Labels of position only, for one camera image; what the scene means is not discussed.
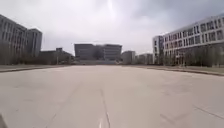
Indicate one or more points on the grey tall building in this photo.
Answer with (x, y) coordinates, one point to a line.
(15, 36)

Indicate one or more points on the small pale building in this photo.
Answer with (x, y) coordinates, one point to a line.
(128, 56)

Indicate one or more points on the dark wide building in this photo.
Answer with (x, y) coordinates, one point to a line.
(96, 51)

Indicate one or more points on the row of trees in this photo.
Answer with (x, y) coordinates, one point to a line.
(200, 56)
(13, 55)

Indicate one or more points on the dark stone kerb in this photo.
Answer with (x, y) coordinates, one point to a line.
(190, 70)
(20, 69)

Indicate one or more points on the white building with window rows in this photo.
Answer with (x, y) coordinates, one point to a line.
(196, 35)

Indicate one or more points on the pale stone slab plaza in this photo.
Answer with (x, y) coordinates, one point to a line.
(110, 93)

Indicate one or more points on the low dark building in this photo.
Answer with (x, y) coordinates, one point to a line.
(55, 56)

